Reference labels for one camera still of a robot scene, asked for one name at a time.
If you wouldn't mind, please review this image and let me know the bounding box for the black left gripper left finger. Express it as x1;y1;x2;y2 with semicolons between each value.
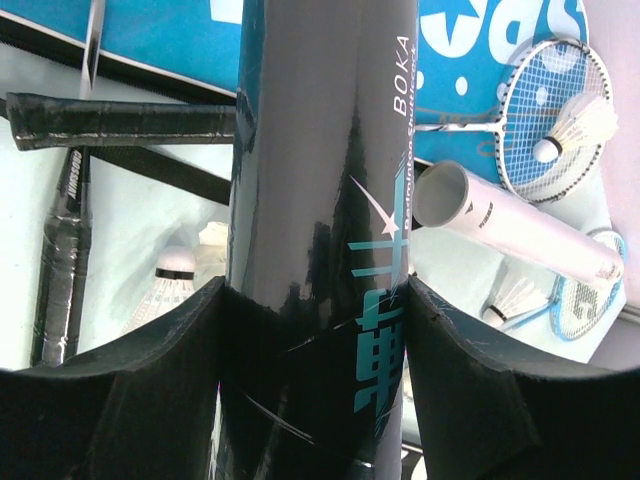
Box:
1;278;224;479

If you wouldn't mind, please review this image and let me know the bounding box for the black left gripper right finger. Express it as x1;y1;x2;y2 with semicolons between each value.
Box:
405;277;639;479

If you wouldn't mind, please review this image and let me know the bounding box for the feather shuttlecock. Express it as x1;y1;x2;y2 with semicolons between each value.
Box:
193;221;228;285

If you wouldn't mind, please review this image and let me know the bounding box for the black shuttlecock tube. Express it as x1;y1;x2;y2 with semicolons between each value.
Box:
208;0;420;480

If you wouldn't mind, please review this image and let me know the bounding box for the plastic shuttlecock front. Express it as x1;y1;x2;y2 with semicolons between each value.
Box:
121;246;196;335

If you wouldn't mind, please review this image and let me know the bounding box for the blue racket far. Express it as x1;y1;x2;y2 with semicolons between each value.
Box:
499;229;629;342

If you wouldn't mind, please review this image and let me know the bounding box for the white racket black grip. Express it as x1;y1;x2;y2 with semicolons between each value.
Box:
29;0;106;369

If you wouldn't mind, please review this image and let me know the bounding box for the white shuttlecock tube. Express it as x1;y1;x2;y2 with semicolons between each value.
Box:
413;161;624;288

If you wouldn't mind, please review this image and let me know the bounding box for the white racket on blue bag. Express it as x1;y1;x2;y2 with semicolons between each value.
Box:
414;38;614;204

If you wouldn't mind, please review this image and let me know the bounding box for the blue racket cover bag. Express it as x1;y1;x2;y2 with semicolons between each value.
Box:
0;0;589;186

